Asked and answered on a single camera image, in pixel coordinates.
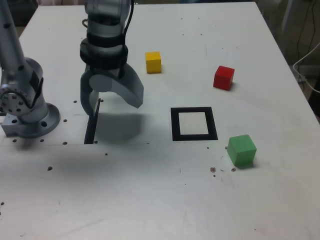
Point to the black tape strip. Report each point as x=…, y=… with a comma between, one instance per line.
x=90, y=135

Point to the yellow cube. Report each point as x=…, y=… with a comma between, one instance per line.
x=153, y=65

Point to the green cube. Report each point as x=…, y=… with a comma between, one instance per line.
x=243, y=155

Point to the red cube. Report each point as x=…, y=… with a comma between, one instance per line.
x=222, y=80

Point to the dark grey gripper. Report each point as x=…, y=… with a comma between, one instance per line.
x=110, y=72

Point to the black tape square outline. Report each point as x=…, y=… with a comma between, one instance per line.
x=175, y=125

